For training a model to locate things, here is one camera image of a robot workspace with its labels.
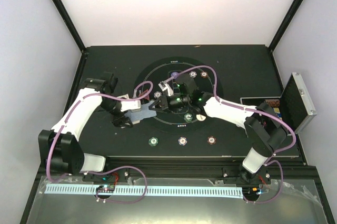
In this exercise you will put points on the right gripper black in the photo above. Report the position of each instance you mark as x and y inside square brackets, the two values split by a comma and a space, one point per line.
[165, 103]

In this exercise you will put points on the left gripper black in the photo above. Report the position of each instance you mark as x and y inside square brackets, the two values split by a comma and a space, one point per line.
[118, 120]

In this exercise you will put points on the green chips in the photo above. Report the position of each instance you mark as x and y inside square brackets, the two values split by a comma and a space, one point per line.
[188, 117]

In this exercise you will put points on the purple round button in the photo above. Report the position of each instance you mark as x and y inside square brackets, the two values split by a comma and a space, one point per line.
[174, 74]

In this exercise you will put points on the green chip stack source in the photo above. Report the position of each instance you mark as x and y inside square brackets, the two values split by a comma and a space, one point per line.
[153, 141]

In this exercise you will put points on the brown chips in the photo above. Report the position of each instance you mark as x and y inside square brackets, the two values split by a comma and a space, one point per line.
[204, 74]

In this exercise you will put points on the brown orange chip stack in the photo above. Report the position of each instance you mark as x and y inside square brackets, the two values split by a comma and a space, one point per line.
[211, 140]

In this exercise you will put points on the red triangular button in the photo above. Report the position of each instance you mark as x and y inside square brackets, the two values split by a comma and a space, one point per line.
[145, 95]

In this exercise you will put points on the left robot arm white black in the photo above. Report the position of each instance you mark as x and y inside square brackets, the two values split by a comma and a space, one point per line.
[59, 147]

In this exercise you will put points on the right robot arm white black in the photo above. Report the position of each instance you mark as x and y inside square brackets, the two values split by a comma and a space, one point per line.
[261, 124]

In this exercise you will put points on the round black poker mat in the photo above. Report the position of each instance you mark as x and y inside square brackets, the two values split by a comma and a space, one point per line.
[160, 71]

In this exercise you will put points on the white card box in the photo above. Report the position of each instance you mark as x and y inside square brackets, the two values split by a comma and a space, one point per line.
[126, 96]

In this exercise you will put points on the white dealer button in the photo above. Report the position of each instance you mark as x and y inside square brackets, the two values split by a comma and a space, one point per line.
[200, 117]

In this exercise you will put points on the left circuit board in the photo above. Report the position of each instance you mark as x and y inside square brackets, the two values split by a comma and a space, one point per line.
[105, 189]

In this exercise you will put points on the circuit board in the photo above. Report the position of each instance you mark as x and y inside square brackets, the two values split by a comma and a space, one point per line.
[105, 189]
[258, 190]

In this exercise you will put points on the light blue slotted strip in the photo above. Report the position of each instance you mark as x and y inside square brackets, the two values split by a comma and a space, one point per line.
[161, 191]

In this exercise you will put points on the brown chip row in case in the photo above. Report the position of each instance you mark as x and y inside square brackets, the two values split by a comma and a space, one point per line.
[273, 102]

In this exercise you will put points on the boxed card deck in case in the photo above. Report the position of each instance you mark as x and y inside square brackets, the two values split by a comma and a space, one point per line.
[278, 113]

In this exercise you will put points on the right circuit board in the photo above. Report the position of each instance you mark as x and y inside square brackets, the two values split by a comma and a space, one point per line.
[258, 190]

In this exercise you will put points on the aluminium poker case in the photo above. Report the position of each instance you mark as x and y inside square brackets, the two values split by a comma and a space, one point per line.
[296, 106]

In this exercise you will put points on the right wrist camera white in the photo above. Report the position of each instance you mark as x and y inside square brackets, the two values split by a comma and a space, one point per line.
[165, 87]

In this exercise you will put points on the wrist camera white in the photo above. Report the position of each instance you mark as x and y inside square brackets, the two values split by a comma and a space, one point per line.
[130, 104]
[165, 87]

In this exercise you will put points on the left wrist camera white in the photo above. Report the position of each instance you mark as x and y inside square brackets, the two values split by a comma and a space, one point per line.
[130, 104]

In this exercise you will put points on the black aluminium rail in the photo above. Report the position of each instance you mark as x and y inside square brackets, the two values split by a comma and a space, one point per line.
[175, 167]

